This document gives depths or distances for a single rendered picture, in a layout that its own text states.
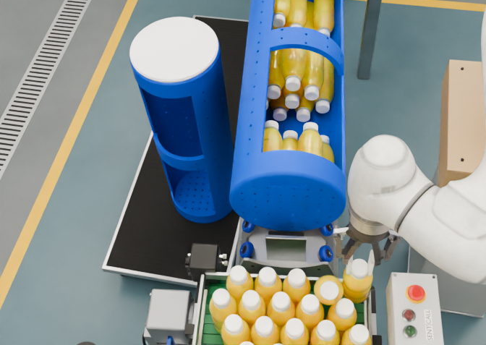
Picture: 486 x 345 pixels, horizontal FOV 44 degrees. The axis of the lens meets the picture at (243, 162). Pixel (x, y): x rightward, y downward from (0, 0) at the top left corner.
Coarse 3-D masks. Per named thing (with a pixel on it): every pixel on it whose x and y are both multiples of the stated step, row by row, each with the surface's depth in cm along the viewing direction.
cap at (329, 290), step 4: (324, 284) 131; (328, 284) 131; (332, 284) 131; (324, 288) 131; (328, 288) 131; (332, 288) 131; (336, 288) 131; (324, 292) 131; (328, 292) 131; (332, 292) 131; (336, 292) 131; (324, 296) 131; (328, 296) 131; (332, 296) 131; (336, 296) 131
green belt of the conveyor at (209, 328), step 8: (224, 280) 160; (208, 288) 158; (216, 288) 158; (224, 288) 158; (312, 288) 156; (208, 296) 157; (208, 304) 156; (360, 304) 153; (208, 312) 154; (360, 312) 152; (208, 320) 153; (360, 320) 151; (208, 328) 152; (208, 336) 151; (216, 336) 151; (208, 344) 150; (216, 344) 150
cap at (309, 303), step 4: (308, 296) 136; (312, 296) 136; (304, 300) 136; (308, 300) 136; (312, 300) 136; (316, 300) 136; (304, 304) 135; (308, 304) 135; (312, 304) 135; (316, 304) 135; (304, 308) 135; (308, 308) 135; (312, 308) 135; (316, 308) 135; (308, 312) 136; (312, 312) 136
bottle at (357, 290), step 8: (344, 272) 136; (344, 280) 136; (352, 280) 133; (360, 280) 133; (368, 280) 134; (344, 288) 140; (352, 288) 135; (360, 288) 134; (368, 288) 137; (344, 296) 145; (352, 296) 140; (360, 296) 140; (368, 296) 145
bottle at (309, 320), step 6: (300, 306) 138; (300, 312) 138; (306, 312) 136; (318, 312) 137; (300, 318) 138; (306, 318) 137; (312, 318) 137; (318, 318) 138; (306, 324) 138; (312, 324) 138
